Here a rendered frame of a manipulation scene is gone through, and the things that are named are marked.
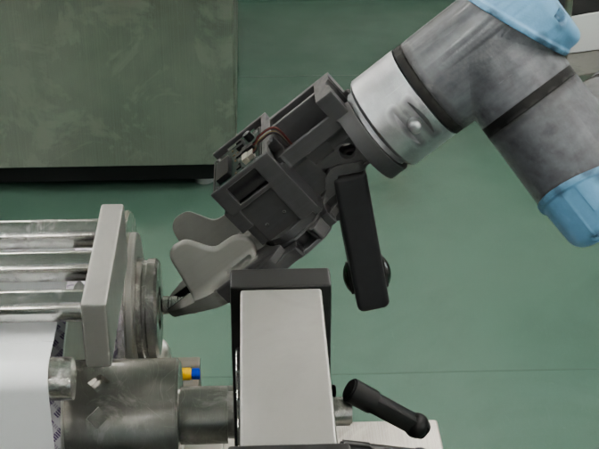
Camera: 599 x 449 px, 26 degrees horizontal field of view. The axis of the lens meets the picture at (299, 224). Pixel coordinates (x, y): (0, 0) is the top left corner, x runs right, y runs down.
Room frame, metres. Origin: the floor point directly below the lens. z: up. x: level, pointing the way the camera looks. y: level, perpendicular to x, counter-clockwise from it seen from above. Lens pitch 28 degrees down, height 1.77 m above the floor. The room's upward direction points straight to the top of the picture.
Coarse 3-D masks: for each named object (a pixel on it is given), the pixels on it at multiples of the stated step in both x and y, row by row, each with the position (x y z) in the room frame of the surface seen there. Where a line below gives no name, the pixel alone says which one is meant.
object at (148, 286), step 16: (144, 272) 0.82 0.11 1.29; (160, 272) 0.86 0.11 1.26; (144, 288) 0.81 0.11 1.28; (160, 288) 0.85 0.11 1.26; (144, 304) 0.80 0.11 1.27; (160, 304) 0.85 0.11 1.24; (144, 320) 0.80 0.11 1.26; (160, 320) 0.84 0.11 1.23; (144, 336) 0.79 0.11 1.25; (160, 336) 0.82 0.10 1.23; (144, 352) 0.80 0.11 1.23; (160, 352) 0.82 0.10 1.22
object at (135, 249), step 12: (132, 240) 0.83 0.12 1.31; (132, 252) 0.82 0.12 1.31; (132, 264) 0.81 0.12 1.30; (132, 276) 0.80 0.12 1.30; (132, 288) 0.79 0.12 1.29; (132, 300) 0.78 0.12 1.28; (132, 312) 0.78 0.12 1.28; (132, 324) 0.78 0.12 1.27; (132, 336) 0.77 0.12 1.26; (132, 348) 0.77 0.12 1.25
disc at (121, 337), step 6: (126, 210) 0.86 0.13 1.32; (126, 216) 0.84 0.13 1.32; (132, 216) 0.87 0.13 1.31; (126, 222) 0.83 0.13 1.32; (132, 222) 0.87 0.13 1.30; (126, 228) 0.82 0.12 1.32; (132, 228) 0.86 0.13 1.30; (126, 234) 0.82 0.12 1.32; (120, 306) 0.77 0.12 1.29; (120, 312) 0.77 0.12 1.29; (120, 318) 0.76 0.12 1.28; (120, 324) 0.76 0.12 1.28; (120, 330) 0.76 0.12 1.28; (120, 336) 0.76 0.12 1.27; (126, 336) 0.77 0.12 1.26; (120, 342) 0.76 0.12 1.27; (126, 342) 0.77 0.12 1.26; (120, 348) 0.76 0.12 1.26; (126, 348) 0.77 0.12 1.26; (120, 354) 0.76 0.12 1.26; (126, 354) 0.76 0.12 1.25
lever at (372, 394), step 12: (348, 384) 0.55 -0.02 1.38; (360, 384) 0.54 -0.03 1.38; (348, 396) 0.54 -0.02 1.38; (360, 396) 0.54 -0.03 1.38; (372, 396) 0.54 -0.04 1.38; (384, 396) 0.55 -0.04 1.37; (360, 408) 0.54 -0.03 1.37; (372, 408) 0.54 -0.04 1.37; (384, 408) 0.54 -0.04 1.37; (396, 408) 0.54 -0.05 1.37; (396, 420) 0.54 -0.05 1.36; (408, 420) 0.54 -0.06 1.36; (420, 420) 0.54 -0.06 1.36; (408, 432) 0.54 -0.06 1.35; (420, 432) 0.54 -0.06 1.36
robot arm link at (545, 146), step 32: (544, 96) 0.81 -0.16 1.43; (576, 96) 0.81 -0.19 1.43; (512, 128) 0.80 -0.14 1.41; (544, 128) 0.80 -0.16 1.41; (576, 128) 0.79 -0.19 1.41; (512, 160) 0.81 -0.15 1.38; (544, 160) 0.79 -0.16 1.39; (576, 160) 0.78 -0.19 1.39; (544, 192) 0.79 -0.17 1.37; (576, 192) 0.78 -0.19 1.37; (576, 224) 0.78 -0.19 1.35
